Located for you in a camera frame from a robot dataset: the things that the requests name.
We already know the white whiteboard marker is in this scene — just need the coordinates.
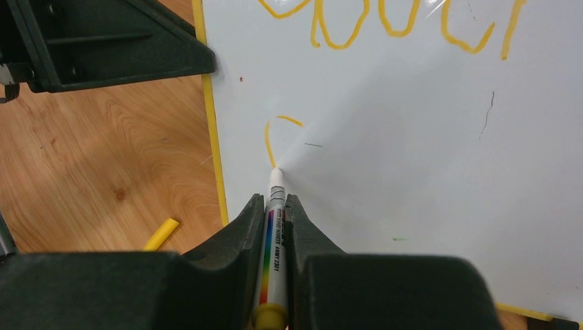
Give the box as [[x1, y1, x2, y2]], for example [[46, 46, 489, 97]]
[[251, 167, 289, 329]]

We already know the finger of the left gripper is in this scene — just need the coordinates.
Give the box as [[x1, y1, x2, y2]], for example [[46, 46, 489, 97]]
[[1, 0, 216, 94]]

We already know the yellow-framed whiteboard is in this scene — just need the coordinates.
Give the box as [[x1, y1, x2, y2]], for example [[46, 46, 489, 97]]
[[192, 1, 582, 321]]

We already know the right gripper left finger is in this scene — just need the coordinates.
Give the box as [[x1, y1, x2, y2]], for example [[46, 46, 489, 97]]
[[1, 194, 264, 329]]

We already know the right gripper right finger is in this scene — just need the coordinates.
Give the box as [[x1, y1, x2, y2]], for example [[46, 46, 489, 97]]
[[286, 195, 502, 329]]

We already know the yellow marker cap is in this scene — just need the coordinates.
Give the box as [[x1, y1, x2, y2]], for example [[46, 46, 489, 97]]
[[142, 218, 180, 252]]

